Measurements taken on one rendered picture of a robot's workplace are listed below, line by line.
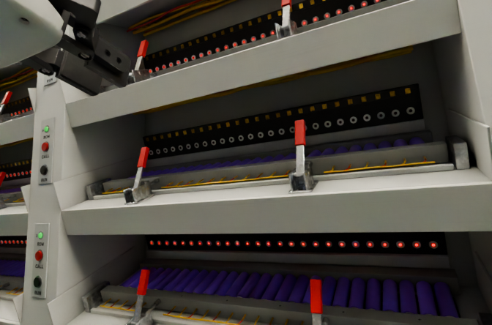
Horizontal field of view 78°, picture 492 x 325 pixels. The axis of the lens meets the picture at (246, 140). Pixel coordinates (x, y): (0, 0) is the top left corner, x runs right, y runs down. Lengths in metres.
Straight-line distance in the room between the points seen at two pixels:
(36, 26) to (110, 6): 0.42
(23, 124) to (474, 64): 0.75
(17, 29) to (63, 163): 0.41
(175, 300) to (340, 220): 0.30
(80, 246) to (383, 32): 0.59
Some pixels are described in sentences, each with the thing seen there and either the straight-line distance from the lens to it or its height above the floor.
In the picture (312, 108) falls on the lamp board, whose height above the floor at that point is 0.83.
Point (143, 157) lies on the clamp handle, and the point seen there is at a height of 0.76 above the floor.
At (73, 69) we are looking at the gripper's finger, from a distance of 0.32.
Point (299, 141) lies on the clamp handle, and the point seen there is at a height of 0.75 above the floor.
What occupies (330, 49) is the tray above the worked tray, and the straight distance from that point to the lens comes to 0.39.
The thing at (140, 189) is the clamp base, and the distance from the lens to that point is 0.51.
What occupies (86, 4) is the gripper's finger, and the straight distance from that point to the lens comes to 0.24.
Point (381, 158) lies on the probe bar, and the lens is 0.41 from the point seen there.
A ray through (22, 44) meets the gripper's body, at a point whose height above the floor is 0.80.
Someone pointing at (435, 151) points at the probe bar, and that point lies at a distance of 0.41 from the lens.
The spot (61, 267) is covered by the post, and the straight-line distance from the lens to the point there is 0.64.
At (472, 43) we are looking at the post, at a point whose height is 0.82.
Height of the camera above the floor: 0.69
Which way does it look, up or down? 11 degrees up
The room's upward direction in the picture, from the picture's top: 4 degrees counter-clockwise
